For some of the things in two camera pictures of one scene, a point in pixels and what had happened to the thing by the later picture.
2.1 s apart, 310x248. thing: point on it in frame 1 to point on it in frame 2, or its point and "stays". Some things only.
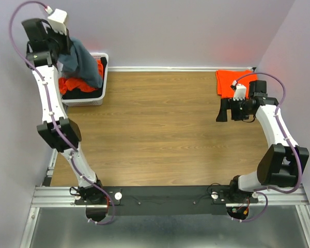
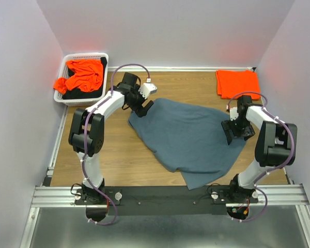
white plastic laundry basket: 88,102 stays
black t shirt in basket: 78,93 stays
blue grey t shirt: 81,64 to 189,138
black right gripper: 226,104 to 228,124
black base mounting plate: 169,200 stays
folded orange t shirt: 225,78 stays
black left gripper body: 61,40 to 137,100
